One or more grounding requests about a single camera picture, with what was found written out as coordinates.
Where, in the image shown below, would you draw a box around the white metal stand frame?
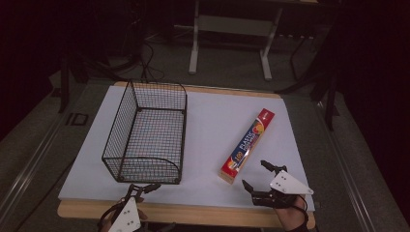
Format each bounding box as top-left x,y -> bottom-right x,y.
188,0 -> 284,82

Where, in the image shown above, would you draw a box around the person's left hand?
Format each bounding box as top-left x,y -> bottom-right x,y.
100,208 -> 149,232

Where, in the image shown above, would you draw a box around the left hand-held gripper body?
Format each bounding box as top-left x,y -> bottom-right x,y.
98,189 -> 145,232

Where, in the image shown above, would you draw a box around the black floor cables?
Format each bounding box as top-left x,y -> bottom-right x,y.
119,38 -> 166,82

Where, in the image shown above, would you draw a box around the white table mat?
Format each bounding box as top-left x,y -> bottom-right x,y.
58,84 -> 316,212

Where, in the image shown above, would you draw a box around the black wire basket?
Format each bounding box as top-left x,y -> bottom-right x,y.
102,78 -> 189,186

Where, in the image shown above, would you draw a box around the black metal stand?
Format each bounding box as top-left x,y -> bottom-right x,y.
275,32 -> 341,131
57,52 -> 72,114

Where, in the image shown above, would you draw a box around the black floor socket plate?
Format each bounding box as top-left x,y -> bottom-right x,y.
65,112 -> 89,127

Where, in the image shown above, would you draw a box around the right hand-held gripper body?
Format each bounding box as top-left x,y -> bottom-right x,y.
250,165 -> 314,209

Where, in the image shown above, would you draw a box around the person's right hand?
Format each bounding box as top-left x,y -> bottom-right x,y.
274,195 -> 308,232

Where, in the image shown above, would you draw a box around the red plastic wrap box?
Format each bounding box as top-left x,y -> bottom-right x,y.
219,107 -> 276,186

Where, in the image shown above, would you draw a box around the metal floor rail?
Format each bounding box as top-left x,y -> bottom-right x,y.
0,109 -> 67,214
313,101 -> 376,232

